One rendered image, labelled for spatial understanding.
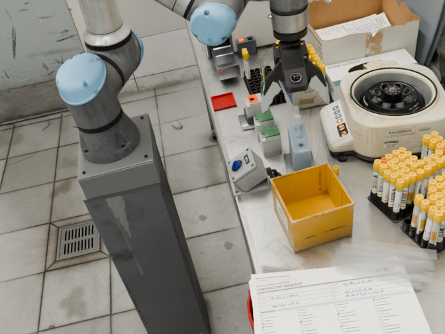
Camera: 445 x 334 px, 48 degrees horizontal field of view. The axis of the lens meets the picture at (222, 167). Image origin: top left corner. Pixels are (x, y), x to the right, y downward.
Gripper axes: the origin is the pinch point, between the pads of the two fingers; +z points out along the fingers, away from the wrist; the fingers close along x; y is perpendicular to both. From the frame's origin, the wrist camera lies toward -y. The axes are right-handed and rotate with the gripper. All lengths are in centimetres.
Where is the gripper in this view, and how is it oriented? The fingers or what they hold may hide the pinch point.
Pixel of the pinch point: (295, 111)
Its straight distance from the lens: 116.6
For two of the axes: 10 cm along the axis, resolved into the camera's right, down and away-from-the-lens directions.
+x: -9.9, 1.3, 0.7
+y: -0.4, -6.7, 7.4
